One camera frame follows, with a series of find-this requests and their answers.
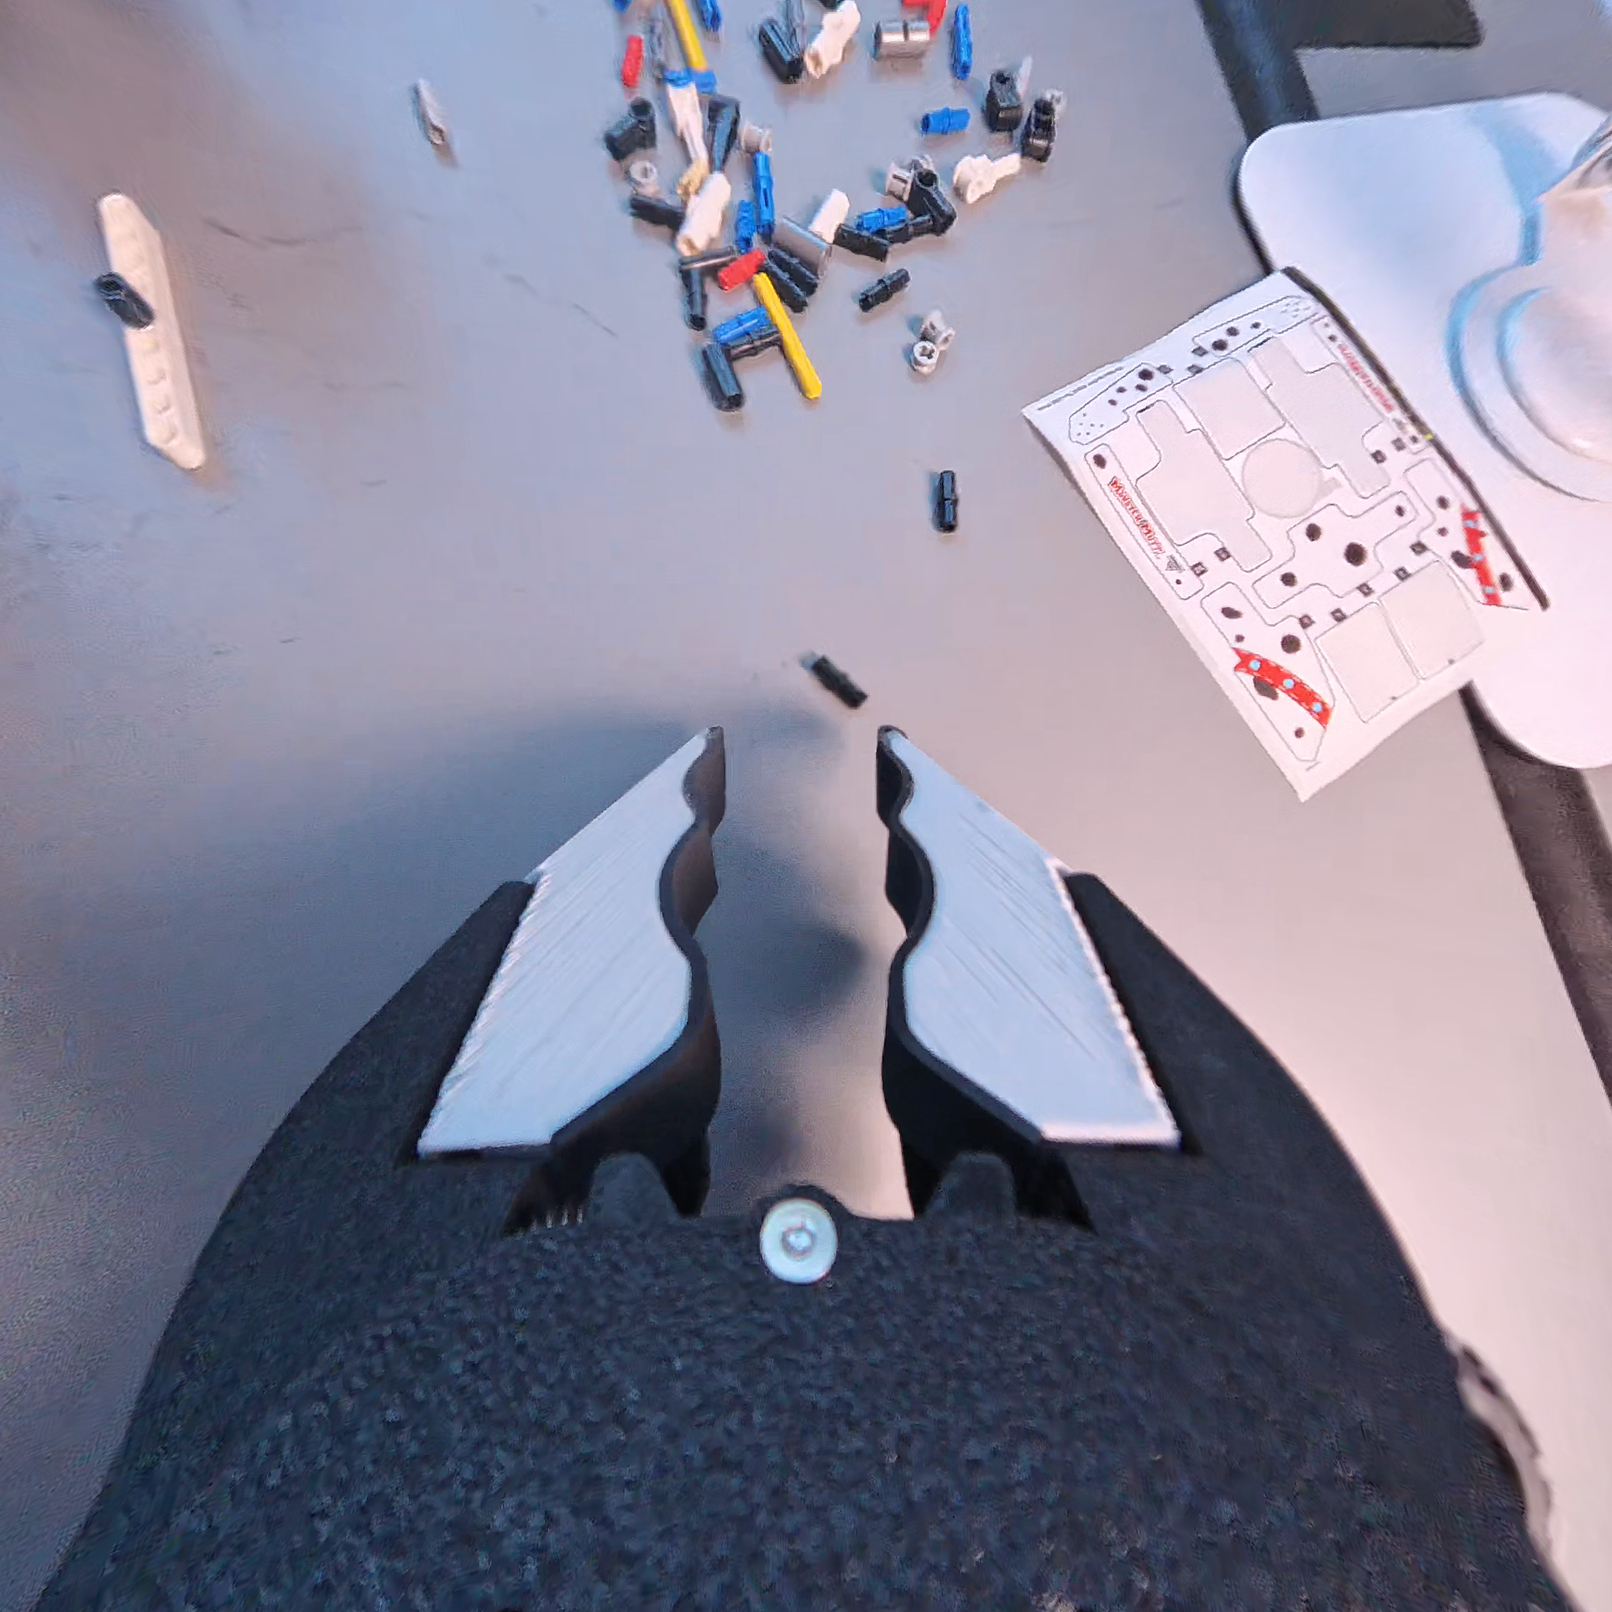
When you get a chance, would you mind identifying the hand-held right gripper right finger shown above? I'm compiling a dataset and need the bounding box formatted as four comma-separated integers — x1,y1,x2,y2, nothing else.
878,731,1181,1154

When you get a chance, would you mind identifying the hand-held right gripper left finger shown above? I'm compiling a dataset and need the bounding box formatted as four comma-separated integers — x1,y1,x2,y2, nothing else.
417,731,728,1161

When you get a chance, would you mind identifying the white holed beam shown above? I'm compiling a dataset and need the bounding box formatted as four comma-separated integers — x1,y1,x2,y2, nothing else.
97,194,210,472

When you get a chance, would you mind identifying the pile of small brick pieces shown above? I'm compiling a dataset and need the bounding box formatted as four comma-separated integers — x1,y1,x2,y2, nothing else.
605,0,1073,417

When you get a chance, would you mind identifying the sticker sheet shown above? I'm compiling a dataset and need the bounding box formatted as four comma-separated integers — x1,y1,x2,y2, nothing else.
1022,271,1544,802

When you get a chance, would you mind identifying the white book stand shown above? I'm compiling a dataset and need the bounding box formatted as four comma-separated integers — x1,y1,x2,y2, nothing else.
1237,94,1612,770

